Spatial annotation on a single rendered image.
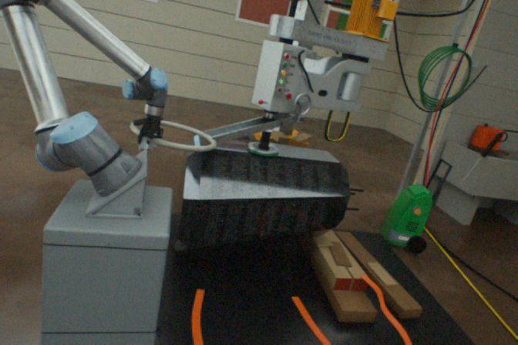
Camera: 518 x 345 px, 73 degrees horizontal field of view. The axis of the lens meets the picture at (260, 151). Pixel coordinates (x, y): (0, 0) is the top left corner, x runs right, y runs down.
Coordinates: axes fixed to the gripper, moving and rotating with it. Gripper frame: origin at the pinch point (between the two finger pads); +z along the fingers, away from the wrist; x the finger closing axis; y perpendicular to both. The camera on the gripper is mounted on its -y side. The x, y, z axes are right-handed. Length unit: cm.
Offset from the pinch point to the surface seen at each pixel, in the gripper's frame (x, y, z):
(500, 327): 136, 220, 73
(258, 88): 71, 22, -41
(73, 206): -56, 21, 7
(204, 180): 36.2, 19.0, 18.1
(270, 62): 67, 28, -59
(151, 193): -27.2, 31.0, 4.9
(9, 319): -44, -25, 93
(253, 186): 56, 43, 17
